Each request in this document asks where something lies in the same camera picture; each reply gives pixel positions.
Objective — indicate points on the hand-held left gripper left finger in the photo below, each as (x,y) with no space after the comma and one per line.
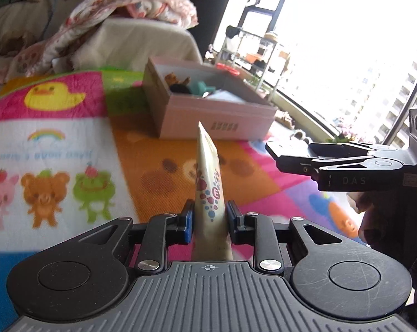
(188,224)

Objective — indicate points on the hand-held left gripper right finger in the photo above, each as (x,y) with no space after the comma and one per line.
(232,224)

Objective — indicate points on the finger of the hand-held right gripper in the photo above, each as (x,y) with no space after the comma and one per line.
(333,149)
(346,179)

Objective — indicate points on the cream cosmetic tube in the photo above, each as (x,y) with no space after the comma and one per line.
(208,179)

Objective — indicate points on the pink cardboard box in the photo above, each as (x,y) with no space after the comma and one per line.
(194,117)

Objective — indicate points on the teal plastic holder tool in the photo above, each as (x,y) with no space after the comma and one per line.
(201,88)

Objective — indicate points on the person's right hand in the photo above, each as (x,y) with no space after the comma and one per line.
(367,228)

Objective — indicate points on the potted pink flower plant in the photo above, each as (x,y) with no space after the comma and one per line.
(345,135)

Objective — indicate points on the metal balcony rack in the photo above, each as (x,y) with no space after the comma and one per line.
(263,58)

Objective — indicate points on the red basin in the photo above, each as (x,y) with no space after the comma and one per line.
(225,69)

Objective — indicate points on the black round object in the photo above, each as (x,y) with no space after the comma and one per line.
(181,89)

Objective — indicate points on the colourful printed blanket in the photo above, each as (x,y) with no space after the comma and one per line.
(73,138)

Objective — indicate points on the brown bear figurine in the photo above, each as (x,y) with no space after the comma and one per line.
(172,77)

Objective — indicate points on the black object on rack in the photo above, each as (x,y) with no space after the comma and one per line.
(232,31)

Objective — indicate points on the beige covered sofa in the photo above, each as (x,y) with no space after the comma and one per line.
(142,41)

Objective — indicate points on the floral pink blanket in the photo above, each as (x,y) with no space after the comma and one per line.
(91,10)

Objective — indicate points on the black window frame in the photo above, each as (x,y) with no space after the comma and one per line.
(260,8)

